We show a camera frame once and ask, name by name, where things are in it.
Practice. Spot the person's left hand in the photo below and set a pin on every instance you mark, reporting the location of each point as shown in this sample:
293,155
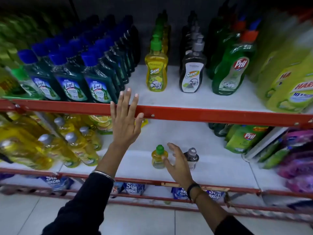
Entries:
124,124

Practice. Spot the person's right hand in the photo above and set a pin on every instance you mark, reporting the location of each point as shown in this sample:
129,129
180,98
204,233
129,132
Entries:
181,171

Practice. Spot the small black pump bottle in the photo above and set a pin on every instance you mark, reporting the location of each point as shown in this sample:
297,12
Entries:
192,156

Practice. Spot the small yellow pump bottle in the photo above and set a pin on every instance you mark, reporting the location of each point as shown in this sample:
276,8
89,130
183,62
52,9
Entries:
157,161

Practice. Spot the red metal shelf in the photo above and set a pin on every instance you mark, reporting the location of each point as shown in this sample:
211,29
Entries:
195,115

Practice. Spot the person's left forearm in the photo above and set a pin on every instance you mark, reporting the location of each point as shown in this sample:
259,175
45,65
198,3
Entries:
80,205

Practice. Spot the person's right forearm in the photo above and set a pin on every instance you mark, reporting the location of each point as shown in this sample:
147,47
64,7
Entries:
212,212

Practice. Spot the blue Surf Excel packets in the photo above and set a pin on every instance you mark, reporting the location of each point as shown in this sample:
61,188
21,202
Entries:
133,188

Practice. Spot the black wristband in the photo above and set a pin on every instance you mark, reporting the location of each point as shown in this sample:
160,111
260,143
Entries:
192,187

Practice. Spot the yellow pouch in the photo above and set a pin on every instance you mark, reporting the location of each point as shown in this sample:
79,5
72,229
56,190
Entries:
144,122

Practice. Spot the orange label strip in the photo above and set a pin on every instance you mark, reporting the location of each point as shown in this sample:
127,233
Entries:
207,188

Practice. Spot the silver bangle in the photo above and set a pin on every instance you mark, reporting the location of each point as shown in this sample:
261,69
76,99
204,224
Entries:
104,174

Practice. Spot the row of yellow pump bottles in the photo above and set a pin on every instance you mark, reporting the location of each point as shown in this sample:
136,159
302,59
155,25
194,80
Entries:
156,73

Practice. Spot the row of teal blue-capped bottles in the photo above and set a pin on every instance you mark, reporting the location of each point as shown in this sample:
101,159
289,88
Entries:
71,88

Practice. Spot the green refill pouch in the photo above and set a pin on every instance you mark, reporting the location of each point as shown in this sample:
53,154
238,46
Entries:
244,141

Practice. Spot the row of dark pump bottles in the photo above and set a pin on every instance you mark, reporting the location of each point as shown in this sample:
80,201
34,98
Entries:
192,75

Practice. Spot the small green pouches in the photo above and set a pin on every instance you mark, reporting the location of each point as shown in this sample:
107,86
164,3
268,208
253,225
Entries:
274,156

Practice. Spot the group of yellow silver-capped bottles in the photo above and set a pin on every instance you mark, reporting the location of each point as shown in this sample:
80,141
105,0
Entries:
29,149

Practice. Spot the pile of pink pouches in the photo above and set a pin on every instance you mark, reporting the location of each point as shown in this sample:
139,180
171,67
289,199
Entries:
298,166

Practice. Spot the row of green dish bottles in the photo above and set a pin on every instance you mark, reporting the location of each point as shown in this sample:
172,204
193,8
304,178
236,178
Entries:
217,46

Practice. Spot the row of lime cleaner bottles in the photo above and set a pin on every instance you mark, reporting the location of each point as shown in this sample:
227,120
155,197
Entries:
288,70

